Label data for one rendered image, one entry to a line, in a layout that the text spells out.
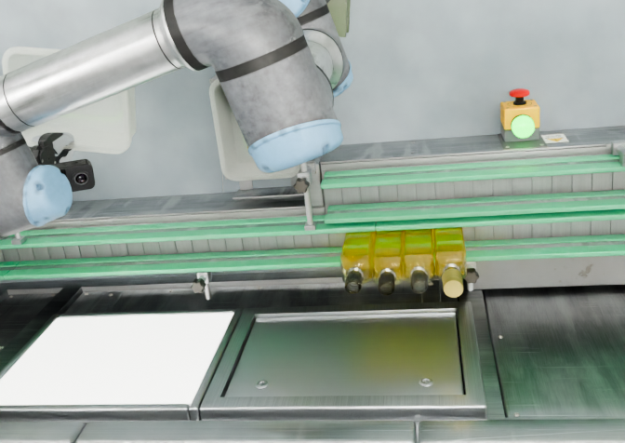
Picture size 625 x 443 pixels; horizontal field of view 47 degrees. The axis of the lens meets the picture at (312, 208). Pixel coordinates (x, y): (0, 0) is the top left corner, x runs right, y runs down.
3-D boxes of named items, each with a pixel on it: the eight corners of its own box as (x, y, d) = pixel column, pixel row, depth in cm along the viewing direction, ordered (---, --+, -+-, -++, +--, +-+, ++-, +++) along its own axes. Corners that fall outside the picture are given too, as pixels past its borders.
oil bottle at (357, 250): (351, 242, 152) (341, 288, 132) (348, 218, 150) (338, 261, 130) (377, 240, 151) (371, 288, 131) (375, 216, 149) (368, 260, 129)
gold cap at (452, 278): (438, 282, 126) (439, 294, 122) (446, 265, 125) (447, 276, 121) (458, 288, 126) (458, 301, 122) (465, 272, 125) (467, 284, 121)
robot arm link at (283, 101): (329, 0, 130) (299, 40, 79) (358, 77, 134) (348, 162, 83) (269, 25, 132) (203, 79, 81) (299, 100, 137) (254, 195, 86)
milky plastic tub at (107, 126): (25, 39, 129) (-1, 46, 121) (144, 48, 126) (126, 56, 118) (33, 132, 135) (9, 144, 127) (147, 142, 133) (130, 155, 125)
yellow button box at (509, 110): (500, 133, 152) (504, 142, 145) (499, 99, 149) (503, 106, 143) (534, 130, 151) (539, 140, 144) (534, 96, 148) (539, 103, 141)
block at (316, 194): (312, 195, 156) (307, 208, 150) (306, 154, 153) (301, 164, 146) (327, 194, 156) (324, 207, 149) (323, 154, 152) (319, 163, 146)
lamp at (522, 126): (511, 136, 145) (512, 140, 142) (510, 114, 143) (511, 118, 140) (533, 135, 144) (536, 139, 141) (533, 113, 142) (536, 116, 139)
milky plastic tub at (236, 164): (232, 169, 163) (222, 181, 155) (217, 72, 155) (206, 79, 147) (307, 165, 160) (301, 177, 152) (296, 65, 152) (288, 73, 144)
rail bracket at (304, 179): (308, 215, 150) (299, 239, 139) (299, 139, 144) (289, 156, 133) (322, 214, 150) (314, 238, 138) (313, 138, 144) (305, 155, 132)
